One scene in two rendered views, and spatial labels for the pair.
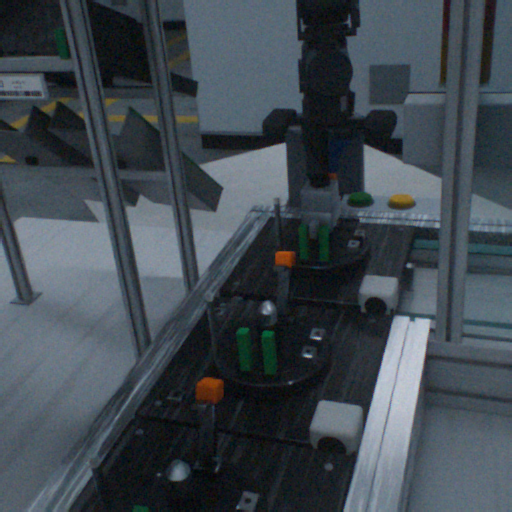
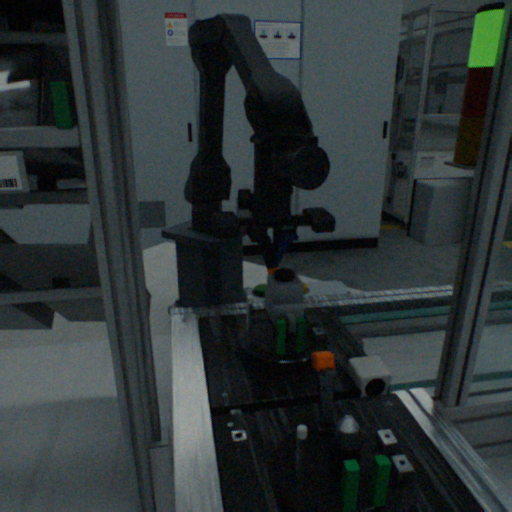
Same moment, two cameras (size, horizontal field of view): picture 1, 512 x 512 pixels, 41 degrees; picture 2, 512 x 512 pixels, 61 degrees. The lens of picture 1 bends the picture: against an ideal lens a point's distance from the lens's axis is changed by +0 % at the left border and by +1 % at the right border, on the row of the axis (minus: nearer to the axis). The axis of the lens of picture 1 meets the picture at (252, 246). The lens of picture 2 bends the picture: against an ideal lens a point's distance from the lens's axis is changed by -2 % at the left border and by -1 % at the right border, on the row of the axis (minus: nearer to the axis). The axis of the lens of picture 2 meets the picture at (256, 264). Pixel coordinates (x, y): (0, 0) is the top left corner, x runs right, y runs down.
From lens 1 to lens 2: 0.49 m
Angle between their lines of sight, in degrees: 30
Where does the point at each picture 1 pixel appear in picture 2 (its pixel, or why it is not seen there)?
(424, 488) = not seen: outside the picture
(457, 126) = (490, 204)
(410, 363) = (454, 438)
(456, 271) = (474, 340)
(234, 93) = (31, 226)
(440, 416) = not seen: hidden behind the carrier
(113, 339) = (66, 494)
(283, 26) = not seen: hidden behind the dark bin
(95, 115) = (111, 210)
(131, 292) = (141, 443)
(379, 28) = (140, 177)
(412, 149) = (435, 231)
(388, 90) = (151, 218)
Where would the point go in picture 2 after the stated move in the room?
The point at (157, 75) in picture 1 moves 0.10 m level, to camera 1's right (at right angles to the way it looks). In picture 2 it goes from (122, 173) to (202, 165)
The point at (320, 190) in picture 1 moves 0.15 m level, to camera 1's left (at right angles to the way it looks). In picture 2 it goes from (292, 284) to (193, 310)
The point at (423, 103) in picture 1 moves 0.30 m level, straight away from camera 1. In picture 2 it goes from (450, 185) to (331, 152)
